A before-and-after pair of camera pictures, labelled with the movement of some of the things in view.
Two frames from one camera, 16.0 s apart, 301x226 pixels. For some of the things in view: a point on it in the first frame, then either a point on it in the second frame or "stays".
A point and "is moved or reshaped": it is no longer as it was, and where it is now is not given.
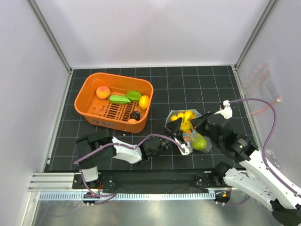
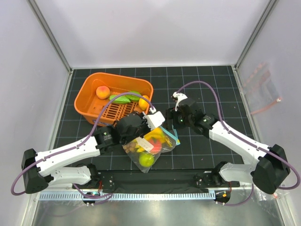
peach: (103, 92) stays
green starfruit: (133, 95) stays
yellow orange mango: (144, 102) stays
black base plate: (211, 181) stays
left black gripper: (174, 128) → (145, 122)
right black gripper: (198, 123) → (170, 114)
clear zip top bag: (198, 141) is moved or reshaped
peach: (187, 135) is moved or reshaped
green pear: (199, 142) → (146, 160)
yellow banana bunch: (186, 125) is moved or reshaped
